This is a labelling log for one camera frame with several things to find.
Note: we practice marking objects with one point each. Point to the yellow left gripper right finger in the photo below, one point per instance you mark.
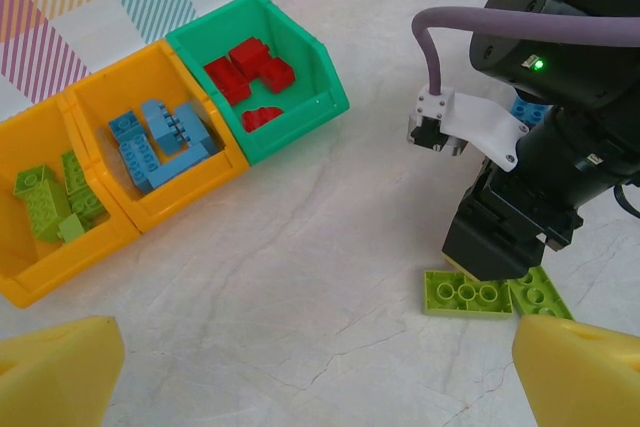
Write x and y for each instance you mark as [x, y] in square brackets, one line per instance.
[585, 382]

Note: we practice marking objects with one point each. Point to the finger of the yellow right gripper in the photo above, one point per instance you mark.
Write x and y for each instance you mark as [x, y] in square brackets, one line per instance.
[457, 264]

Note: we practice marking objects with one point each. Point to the long light blue lego brick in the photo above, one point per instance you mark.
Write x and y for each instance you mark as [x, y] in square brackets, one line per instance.
[175, 169]

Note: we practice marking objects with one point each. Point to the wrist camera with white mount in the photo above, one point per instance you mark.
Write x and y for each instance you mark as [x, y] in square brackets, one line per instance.
[475, 119]

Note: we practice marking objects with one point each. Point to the yellow plastic bin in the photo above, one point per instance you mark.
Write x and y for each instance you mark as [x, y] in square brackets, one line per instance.
[50, 272]
[165, 207]

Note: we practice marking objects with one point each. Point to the small lime green lego brick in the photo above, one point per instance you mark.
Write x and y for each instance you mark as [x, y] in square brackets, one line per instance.
[74, 228]

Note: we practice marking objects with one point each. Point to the green plastic bin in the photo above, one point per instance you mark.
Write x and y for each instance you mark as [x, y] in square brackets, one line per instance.
[295, 137]

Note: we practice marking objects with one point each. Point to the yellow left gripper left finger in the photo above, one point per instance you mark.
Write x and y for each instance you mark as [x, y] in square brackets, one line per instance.
[55, 377]

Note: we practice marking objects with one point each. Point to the red lego brick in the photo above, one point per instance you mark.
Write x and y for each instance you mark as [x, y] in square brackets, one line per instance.
[260, 118]
[225, 79]
[250, 57]
[275, 76]

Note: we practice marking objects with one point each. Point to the long lime green lego brick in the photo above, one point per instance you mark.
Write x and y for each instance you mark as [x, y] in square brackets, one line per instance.
[40, 202]
[465, 297]
[540, 294]
[82, 197]

